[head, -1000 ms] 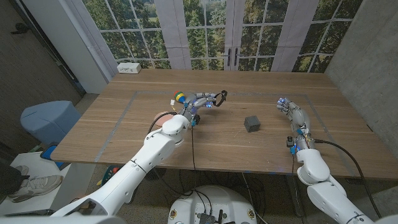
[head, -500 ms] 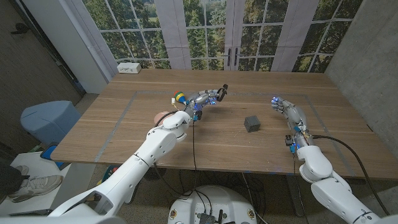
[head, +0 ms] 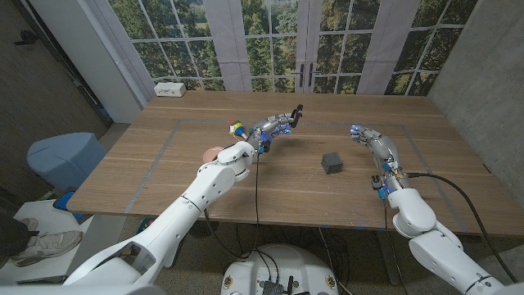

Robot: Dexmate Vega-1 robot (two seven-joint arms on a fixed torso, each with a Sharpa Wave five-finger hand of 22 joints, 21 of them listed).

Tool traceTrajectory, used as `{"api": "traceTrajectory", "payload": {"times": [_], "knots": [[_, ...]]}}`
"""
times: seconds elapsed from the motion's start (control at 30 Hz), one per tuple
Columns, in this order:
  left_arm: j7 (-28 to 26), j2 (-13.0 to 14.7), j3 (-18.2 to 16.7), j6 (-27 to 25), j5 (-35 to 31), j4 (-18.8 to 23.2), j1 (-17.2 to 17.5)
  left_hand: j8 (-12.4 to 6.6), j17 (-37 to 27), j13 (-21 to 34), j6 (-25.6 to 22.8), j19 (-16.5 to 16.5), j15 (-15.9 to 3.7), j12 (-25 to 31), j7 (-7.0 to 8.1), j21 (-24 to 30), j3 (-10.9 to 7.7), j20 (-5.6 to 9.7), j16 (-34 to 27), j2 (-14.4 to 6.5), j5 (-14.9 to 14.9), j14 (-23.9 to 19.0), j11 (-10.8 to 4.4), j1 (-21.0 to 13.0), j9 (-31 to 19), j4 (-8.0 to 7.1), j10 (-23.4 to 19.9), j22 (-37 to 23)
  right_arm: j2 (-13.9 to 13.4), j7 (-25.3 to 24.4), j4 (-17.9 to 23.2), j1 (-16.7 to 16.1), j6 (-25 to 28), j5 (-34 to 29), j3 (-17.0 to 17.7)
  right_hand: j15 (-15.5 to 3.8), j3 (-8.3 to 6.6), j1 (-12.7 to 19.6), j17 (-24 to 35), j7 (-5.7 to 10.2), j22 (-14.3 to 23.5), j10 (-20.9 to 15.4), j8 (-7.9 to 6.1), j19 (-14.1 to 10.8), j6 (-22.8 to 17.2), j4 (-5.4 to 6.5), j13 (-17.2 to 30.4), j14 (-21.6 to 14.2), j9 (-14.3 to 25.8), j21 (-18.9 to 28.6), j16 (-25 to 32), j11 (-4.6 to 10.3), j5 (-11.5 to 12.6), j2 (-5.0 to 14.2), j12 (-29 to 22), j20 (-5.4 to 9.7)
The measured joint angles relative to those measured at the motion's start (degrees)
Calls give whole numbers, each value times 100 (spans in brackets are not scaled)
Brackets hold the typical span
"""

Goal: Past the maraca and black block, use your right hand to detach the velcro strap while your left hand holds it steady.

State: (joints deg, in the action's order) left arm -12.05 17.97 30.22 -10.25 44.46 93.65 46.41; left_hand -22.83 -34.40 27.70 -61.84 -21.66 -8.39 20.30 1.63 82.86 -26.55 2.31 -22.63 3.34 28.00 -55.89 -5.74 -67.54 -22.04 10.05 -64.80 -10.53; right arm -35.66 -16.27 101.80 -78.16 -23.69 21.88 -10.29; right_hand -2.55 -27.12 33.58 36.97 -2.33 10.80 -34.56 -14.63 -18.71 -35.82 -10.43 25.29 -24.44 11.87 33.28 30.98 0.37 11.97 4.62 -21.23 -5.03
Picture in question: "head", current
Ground black block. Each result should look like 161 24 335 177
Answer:
320 152 344 175

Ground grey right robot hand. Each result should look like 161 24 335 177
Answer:
350 125 404 181

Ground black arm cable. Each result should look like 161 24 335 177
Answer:
203 153 263 261
407 171 519 284

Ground black trouser leg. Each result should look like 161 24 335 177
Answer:
0 212 32 263

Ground white power strip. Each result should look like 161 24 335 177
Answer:
154 82 187 98

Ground white robot torso base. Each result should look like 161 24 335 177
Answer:
220 244 340 295

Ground blue box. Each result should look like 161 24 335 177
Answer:
52 188 93 225

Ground multicoloured puzzle cube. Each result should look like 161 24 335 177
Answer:
228 119 250 141

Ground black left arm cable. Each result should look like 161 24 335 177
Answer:
203 153 263 261

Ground black door handle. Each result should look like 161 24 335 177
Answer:
14 30 40 46

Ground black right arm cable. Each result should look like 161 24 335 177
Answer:
407 171 519 284

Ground grey sneaker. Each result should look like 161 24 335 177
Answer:
18 217 40 233
10 230 84 268

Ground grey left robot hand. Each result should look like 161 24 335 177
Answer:
245 104 305 155

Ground pink round plate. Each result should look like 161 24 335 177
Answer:
202 146 225 164

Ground blue-grey stool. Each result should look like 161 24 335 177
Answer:
26 131 108 193

